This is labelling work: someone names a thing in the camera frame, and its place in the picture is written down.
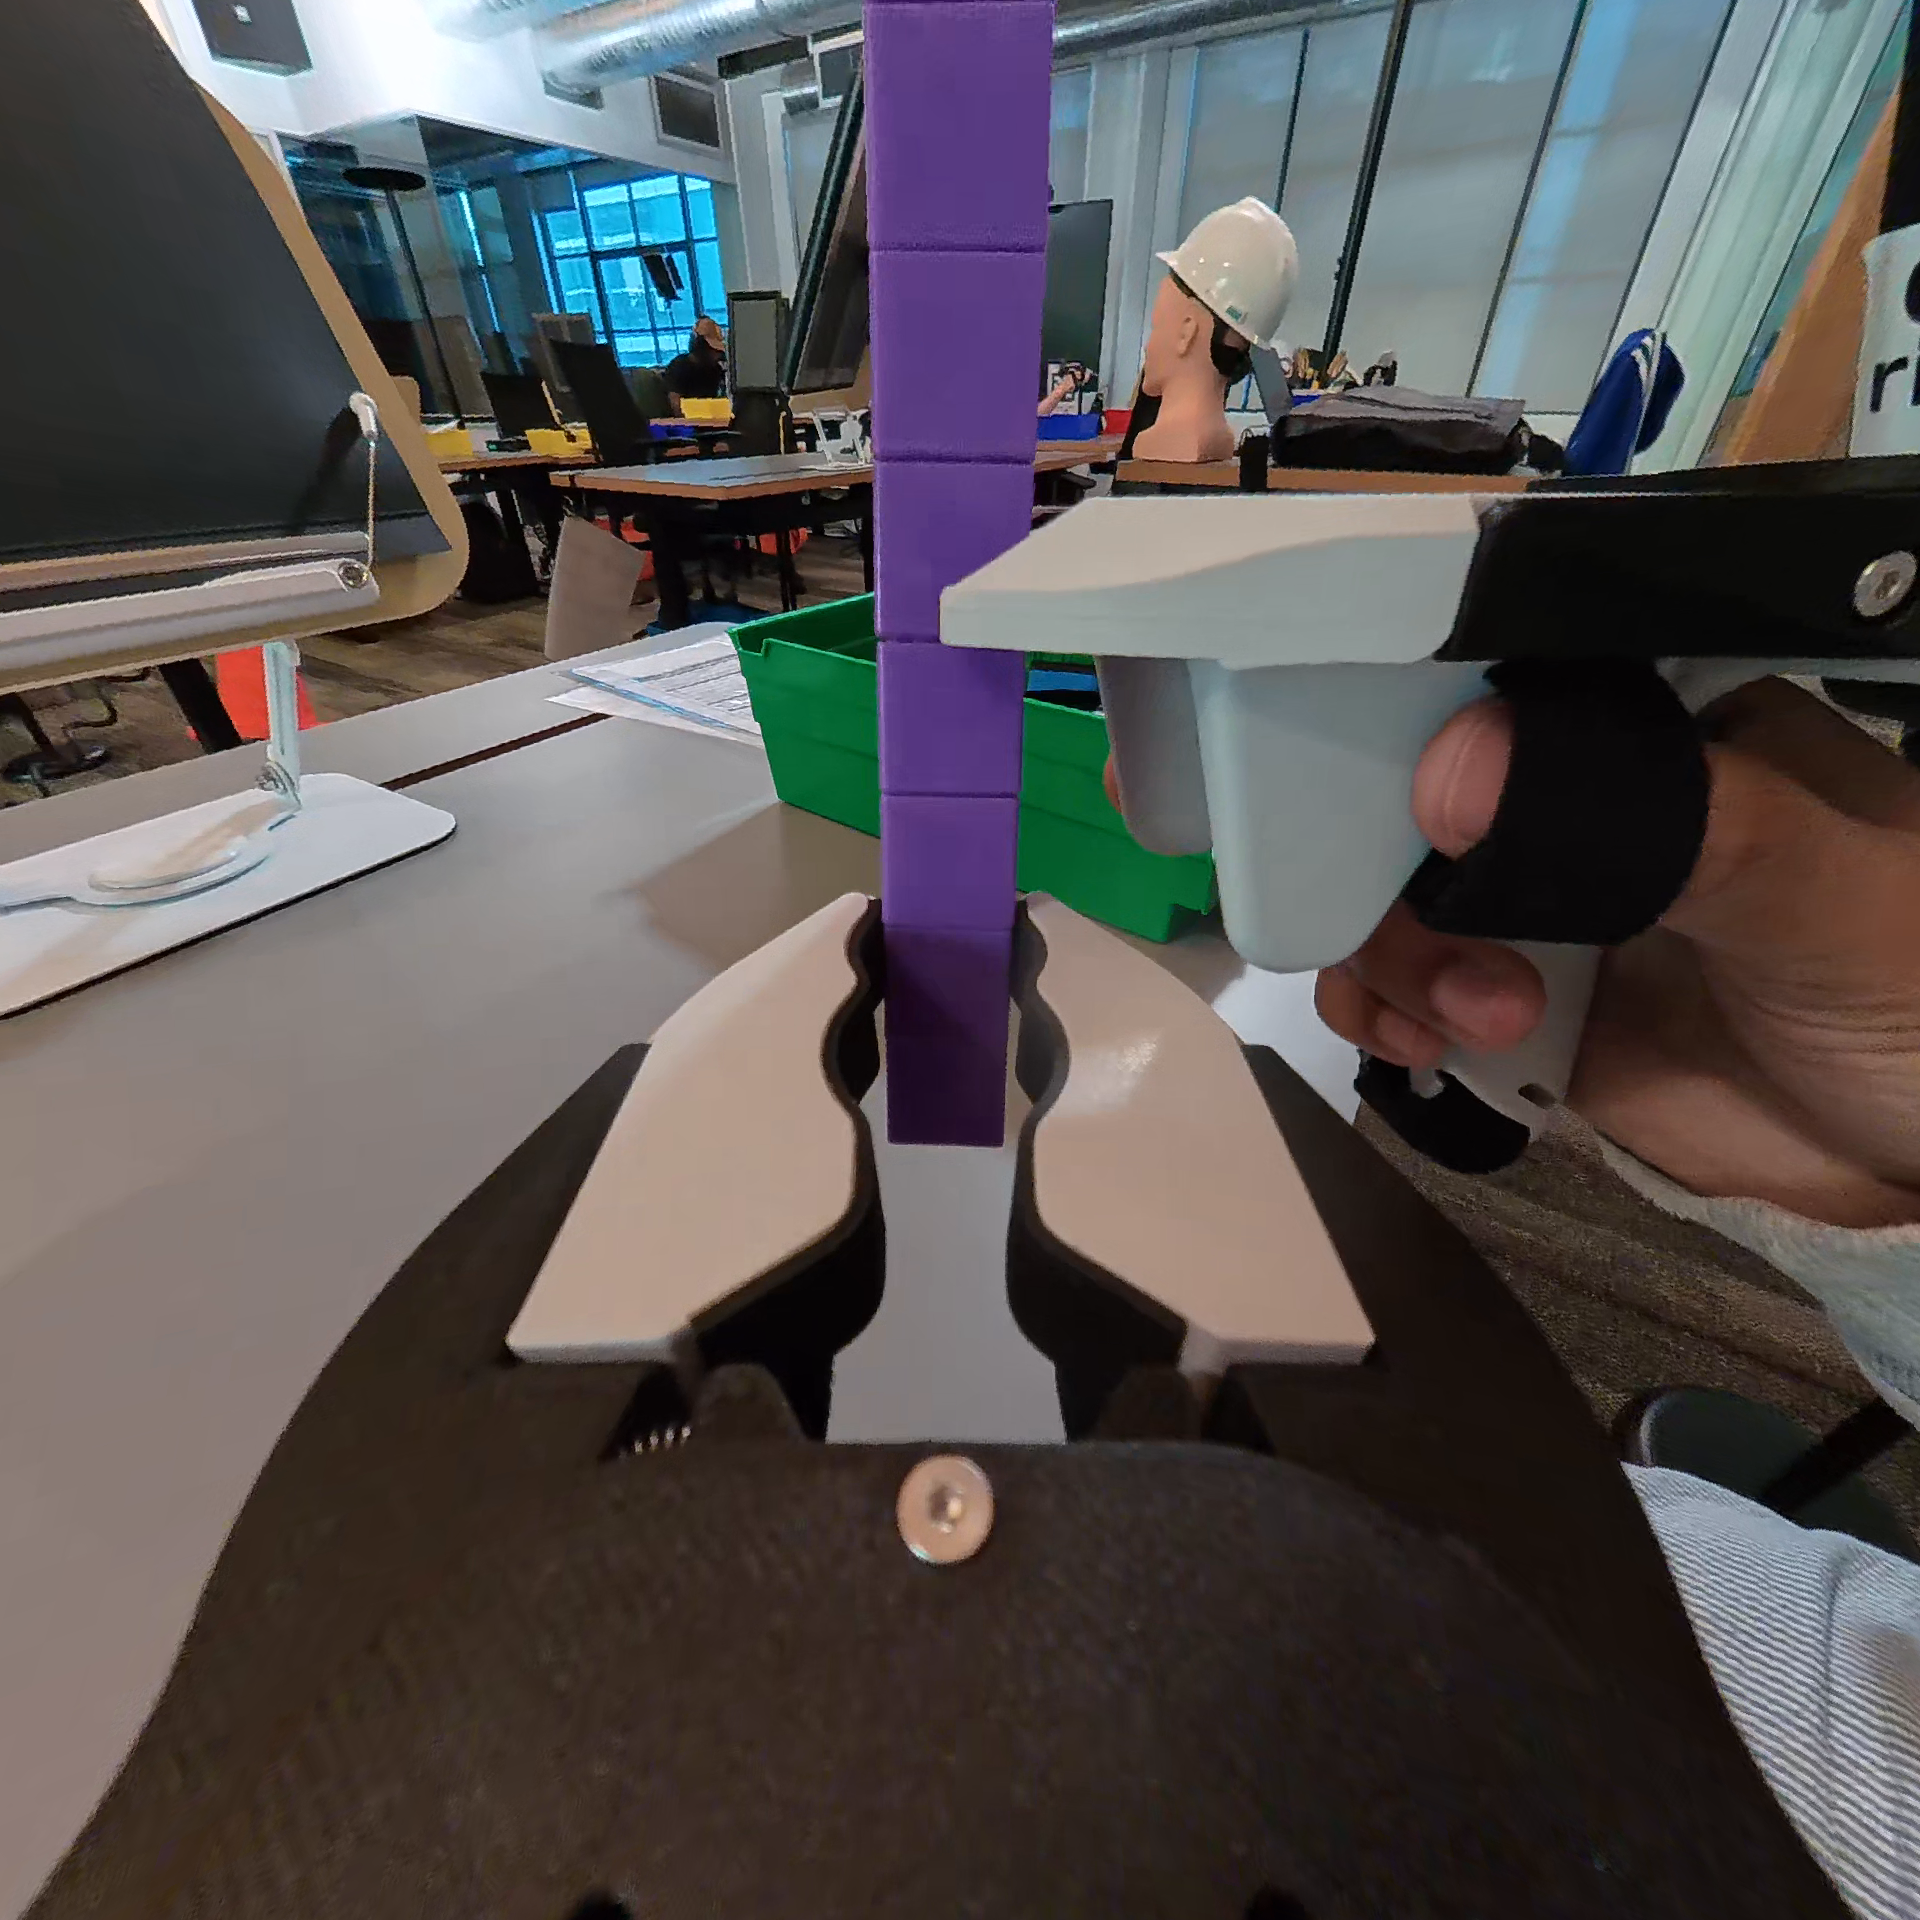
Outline black board on stand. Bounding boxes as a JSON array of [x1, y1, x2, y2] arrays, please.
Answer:
[[0, 0, 472, 1020]]

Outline wooden background desk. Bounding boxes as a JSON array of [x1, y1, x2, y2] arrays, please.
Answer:
[[552, 449, 1129, 631]]

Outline person's striped trousers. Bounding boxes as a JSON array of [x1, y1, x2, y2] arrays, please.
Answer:
[[1627, 1461, 1920, 1920]]

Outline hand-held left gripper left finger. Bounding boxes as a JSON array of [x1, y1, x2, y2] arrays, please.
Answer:
[[505, 891, 888, 1397]]

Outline green plastic bin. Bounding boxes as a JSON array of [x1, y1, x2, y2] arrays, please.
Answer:
[[727, 591, 1221, 944]]

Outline blue jacket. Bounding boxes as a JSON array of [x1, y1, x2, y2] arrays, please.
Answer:
[[1560, 325, 1690, 480]]

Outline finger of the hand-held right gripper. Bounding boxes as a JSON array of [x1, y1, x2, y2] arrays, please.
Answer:
[[936, 492, 1506, 671]]

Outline black computer monitor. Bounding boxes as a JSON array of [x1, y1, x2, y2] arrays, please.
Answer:
[[1043, 197, 1117, 365], [786, 90, 873, 402]]

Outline printed paper sheet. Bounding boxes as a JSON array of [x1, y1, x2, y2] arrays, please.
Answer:
[[547, 635, 768, 747]]

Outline silver ventilation duct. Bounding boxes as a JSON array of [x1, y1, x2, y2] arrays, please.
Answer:
[[435, 0, 873, 91]]

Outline white hard hat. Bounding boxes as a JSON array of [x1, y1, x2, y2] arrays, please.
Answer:
[[1155, 197, 1303, 344]]

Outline purple segmented bar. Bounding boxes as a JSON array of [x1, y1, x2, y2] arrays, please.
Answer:
[[863, 0, 1057, 1151]]

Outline grey desk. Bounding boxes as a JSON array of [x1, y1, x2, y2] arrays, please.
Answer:
[[0, 621, 1365, 1920]]

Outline person's right hand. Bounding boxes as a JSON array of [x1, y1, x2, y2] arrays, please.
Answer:
[[1313, 674, 1920, 1231]]

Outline black bag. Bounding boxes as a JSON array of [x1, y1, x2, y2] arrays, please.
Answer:
[[1272, 386, 1537, 475]]

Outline mannequin head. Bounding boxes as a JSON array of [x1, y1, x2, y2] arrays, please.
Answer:
[[1124, 262, 1257, 463]]

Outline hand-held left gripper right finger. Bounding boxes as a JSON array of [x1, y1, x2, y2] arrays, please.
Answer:
[[1015, 891, 1380, 1400]]

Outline wooden post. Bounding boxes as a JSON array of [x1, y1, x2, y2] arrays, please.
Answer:
[[1724, 90, 1920, 469]]

